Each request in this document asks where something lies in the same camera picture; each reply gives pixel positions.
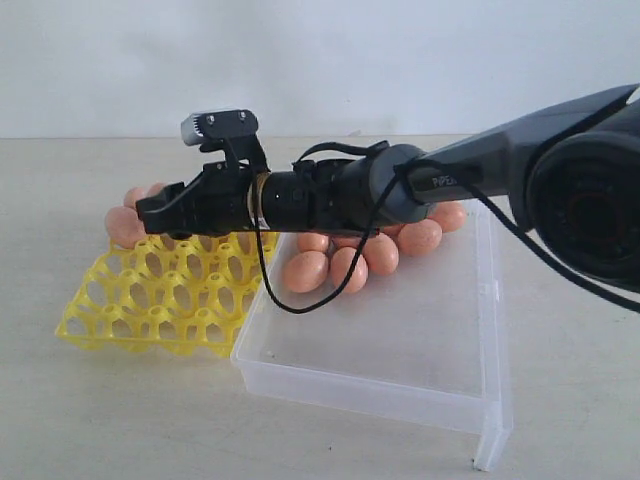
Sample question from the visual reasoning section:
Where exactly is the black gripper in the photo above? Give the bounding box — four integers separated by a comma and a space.
135, 144, 268, 238

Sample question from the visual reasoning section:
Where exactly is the brown egg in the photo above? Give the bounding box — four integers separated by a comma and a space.
363, 233, 399, 276
282, 251, 329, 293
397, 219, 443, 257
297, 232, 331, 253
429, 201, 467, 233
381, 224, 404, 238
146, 182, 166, 197
332, 236, 361, 248
104, 206, 147, 249
329, 246, 371, 296
123, 186, 149, 210

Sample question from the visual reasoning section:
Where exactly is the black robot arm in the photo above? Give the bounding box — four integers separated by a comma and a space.
136, 84, 639, 312

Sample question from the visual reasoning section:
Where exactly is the yellow plastic egg tray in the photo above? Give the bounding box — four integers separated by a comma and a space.
55, 233, 278, 358

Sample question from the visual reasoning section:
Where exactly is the clear plastic container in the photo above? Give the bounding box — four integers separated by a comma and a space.
231, 201, 513, 471

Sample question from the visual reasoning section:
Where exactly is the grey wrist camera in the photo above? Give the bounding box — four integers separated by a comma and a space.
180, 109, 259, 152

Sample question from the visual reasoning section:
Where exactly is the black cable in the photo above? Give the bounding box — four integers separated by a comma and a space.
253, 141, 640, 315

